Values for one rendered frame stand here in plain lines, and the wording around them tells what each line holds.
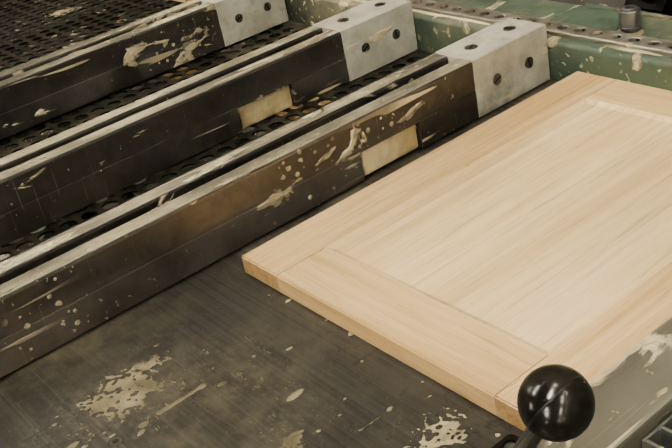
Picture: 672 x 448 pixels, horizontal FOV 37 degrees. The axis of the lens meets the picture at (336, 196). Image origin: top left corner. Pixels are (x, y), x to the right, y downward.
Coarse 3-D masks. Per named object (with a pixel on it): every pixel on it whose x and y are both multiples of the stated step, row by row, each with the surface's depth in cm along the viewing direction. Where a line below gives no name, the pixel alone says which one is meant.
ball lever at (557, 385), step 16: (544, 368) 49; (560, 368) 49; (528, 384) 49; (544, 384) 48; (560, 384) 48; (576, 384) 48; (528, 400) 48; (544, 400) 48; (560, 400) 47; (576, 400) 47; (592, 400) 48; (528, 416) 48; (544, 416) 48; (560, 416) 47; (576, 416) 47; (592, 416) 48; (528, 432) 51; (544, 432) 48; (560, 432) 48; (576, 432) 48
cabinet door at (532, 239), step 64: (512, 128) 106; (576, 128) 104; (640, 128) 101; (384, 192) 98; (448, 192) 96; (512, 192) 94; (576, 192) 92; (640, 192) 90; (256, 256) 91; (320, 256) 89; (384, 256) 88; (448, 256) 86; (512, 256) 84; (576, 256) 83; (640, 256) 81; (384, 320) 79; (448, 320) 77; (512, 320) 76; (576, 320) 75; (640, 320) 73; (448, 384) 73; (512, 384) 69
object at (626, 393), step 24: (648, 336) 68; (624, 360) 66; (648, 360) 66; (600, 384) 65; (624, 384) 64; (648, 384) 64; (600, 408) 63; (624, 408) 62; (648, 408) 62; (600, 432) 61; (624, 432) 61; (648, 432) 62
